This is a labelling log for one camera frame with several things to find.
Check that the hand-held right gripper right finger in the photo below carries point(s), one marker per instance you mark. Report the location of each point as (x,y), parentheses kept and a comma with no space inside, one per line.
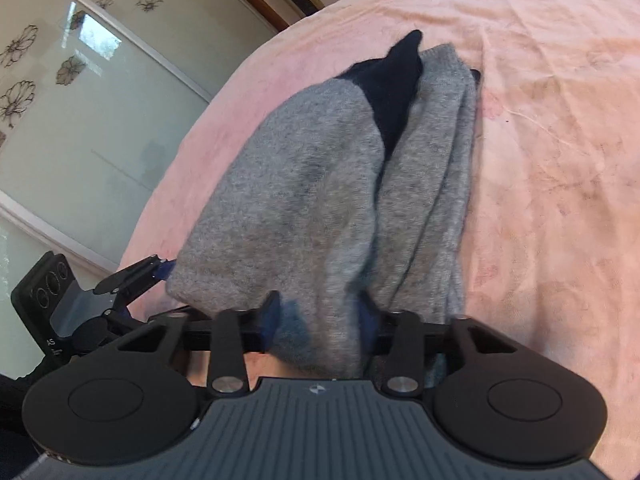
(368,321)

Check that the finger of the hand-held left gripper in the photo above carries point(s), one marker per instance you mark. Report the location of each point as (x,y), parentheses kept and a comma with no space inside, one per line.
(135,272)

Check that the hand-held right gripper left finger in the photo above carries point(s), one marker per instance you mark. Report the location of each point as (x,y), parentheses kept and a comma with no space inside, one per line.
(270,321)

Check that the grey and navy sweater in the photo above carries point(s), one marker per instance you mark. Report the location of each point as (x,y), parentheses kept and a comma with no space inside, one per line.
(310,200)

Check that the white sliding wardrobe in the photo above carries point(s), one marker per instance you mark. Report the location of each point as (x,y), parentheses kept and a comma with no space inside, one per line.
(100,135)

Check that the group of flower decals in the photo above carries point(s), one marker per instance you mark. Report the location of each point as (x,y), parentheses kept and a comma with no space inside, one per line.
(20,85)

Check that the pink bed sheet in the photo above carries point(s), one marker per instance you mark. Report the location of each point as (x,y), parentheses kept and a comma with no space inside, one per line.
(550,160)

